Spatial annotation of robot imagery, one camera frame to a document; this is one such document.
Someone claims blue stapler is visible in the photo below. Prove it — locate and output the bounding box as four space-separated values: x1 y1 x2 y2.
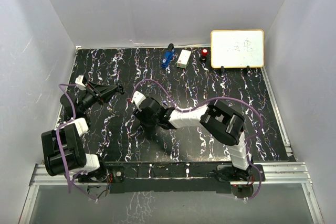
161 43 175 68

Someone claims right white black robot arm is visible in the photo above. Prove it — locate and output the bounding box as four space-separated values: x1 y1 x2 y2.
131 92 253 181

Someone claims white board yellow frame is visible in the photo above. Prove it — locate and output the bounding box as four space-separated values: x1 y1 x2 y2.
211 29 265 69

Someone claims aluminium frame rail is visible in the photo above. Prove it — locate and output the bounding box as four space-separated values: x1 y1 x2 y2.
29 162 312 186

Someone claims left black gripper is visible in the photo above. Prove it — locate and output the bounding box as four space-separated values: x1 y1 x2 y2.
79 81 119 113

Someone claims black earbud charging case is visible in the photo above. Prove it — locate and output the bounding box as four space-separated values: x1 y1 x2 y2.
118 84 124 95

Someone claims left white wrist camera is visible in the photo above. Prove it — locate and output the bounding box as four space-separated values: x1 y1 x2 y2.
75 75 87 91

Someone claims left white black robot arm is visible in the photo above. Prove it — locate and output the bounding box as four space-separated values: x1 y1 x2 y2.
41 76 124 182

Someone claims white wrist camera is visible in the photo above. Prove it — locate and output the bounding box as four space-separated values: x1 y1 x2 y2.
131 91 146 109
75 75 87 91

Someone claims red emergency button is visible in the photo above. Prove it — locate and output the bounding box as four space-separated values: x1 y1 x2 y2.
200 48 208 62

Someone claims black front base bar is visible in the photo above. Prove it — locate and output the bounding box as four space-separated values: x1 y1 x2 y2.
106 161 266 195

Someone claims white small box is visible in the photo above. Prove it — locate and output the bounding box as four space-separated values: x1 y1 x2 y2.
176 49 191 69

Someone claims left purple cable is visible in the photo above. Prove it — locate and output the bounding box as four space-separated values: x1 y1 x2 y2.
56 83 79 193

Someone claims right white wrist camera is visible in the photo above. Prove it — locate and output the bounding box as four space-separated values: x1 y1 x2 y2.
131 91 146 109

